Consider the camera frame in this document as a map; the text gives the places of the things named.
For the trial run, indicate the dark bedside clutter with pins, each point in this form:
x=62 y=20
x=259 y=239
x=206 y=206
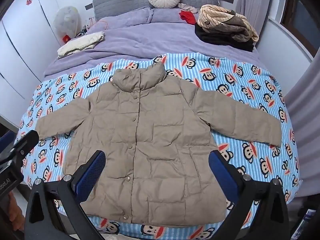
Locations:
x=85 y=28

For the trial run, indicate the red wardrobe sticker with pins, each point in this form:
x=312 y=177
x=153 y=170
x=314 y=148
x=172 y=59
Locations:
x=28 y=2

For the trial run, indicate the cream folded jacket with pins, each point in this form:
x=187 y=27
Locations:
x=80 y=43

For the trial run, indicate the person's left hand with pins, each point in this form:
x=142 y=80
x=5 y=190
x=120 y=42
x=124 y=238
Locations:
x=16 y=211

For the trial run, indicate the white wardrobe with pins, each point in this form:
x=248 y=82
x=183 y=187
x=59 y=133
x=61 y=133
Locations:
x=22 y=42

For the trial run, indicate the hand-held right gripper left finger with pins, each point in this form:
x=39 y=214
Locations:
x=91 y=172

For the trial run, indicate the brown window frame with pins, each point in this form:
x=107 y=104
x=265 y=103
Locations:
x=300 y=12

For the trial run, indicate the small grey-beige garment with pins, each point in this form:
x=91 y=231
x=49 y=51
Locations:
x=187 y=7

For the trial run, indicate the pile of brown clothes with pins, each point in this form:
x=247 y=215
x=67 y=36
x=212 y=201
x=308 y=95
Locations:
x=215 y=15

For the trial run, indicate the purple pillow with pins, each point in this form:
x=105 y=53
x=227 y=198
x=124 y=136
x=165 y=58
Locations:
x=165 y=15

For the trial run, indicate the brown fleece garment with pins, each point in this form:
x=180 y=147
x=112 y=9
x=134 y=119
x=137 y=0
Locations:
x=235 y=27

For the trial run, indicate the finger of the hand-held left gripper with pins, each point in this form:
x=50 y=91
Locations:
x=6 y=142
x=25 y=141

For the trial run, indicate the grey quilted headboard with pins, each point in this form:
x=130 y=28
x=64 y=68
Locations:
x=120 y=2

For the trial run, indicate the beige puffer jacket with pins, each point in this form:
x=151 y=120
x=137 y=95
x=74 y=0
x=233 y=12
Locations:
x=160 y=142

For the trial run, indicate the blue printed box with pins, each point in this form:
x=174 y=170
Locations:
x=307 y=220

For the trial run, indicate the red cloth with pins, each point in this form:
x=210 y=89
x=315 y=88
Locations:
x=188 y=17

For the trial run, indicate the purple duvet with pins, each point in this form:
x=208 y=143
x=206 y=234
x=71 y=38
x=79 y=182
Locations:
x=140 y=40

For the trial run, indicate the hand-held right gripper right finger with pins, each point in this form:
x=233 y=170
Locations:
x=222 y=175

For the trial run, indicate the fan under white cover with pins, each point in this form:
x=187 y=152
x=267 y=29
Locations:
x=66 y=20

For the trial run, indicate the striped monkey printed blanket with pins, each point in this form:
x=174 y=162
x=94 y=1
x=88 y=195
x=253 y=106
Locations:
x=225 y=80

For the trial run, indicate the small red tag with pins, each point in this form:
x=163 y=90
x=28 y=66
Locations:
x=66 y=38

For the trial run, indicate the grey curtain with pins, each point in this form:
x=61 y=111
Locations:
x=255 y=0

